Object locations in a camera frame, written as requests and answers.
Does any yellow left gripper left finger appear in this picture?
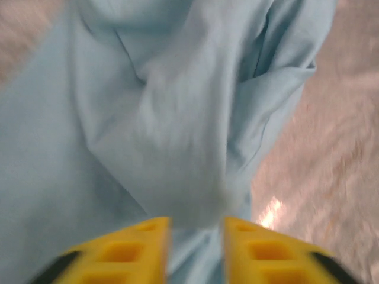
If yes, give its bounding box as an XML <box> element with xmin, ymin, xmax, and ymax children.
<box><xmin>29</xmin><ymin>215</ymin><xmax>172</xmax><ymax>284</ymax></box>

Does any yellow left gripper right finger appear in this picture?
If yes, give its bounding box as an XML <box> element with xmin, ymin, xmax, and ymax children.
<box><xmin>223</xmin><ymin>215</ymin><xmax>359</xmax><ymax>284</ymax></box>

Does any light blue t-shirt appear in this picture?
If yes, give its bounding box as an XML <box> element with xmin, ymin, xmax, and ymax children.
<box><xmin>0</xmin><ymin>0</ymin><xmax>338</xmax><ymax>284</ymax></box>

